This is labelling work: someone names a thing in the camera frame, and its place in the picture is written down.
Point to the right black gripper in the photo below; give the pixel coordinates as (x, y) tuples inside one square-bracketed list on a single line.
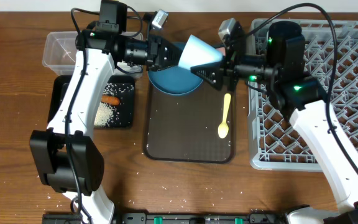
[(229, 70)]

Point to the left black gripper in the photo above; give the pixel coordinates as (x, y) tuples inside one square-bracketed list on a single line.
[(153, 53)]

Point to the light blue cup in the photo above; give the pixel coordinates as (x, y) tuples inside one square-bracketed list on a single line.
[(196, 52)]

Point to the dark blue plate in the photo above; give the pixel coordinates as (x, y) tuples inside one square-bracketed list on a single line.
[(174, 81)]

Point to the yellow plastic spoon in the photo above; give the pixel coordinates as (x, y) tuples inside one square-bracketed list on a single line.
[(223, 127)]

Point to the orange carrot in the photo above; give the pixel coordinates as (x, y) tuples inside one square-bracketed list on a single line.
[(112, 100)]

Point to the pile of white rice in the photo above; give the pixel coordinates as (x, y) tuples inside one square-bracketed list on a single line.
[(120, 116)]

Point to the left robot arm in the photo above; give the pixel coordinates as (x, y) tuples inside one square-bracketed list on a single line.
[(65, 155)]

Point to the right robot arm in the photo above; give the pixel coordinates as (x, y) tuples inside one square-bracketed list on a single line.
[(299, 97)]

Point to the grey dishwasher rack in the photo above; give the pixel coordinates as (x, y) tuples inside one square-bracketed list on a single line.
[(273, 143)]

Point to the black rectangular tray bin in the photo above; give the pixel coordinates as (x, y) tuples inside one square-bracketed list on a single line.
[(61, 84)]

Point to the dark brown serving tray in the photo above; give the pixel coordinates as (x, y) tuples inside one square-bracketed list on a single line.
[(185, 128)]

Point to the clear plastic bin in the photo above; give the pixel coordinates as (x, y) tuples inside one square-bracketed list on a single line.
[(60, 55)]

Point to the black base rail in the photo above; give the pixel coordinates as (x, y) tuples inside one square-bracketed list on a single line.
[(119, 217)]

